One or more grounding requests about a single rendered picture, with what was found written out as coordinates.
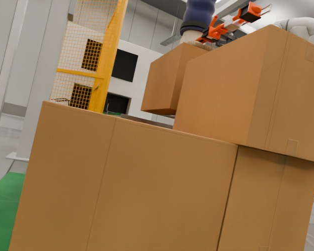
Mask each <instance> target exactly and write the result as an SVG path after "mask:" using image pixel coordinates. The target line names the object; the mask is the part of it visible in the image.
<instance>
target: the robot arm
mask: <svg viewBox="0 0 314 251"><path fill-rule="evenodd" d="M273 25H275V26H277V27H279V28H281V29H284V30H286V31H288V32H290V33H292V34H294V35H297V36H299V37H301V38H303V39H305V40H308V38H309V37H310V36H312V35H314V18H311V17H296V18H290V19H284V20H279V21H276V22H275V23H273ZM227 34H229V35H231V36H229V35H227ZM221 36H223V37H224V38H225V39H226V41H222V40H218V39H215V38H213V37H210V36H206V37H207V38H210V39H211V40H212V41H214V42H215V43H216V44H215V45H216V46H218V47H221V46H223V45H222V44H227V43H229V42H232V41H234V40H236V39H238V38H237V37H235V36H234V35H233V33H232V31H229V30H228V32H227V33H226V34H221Z"/></svg>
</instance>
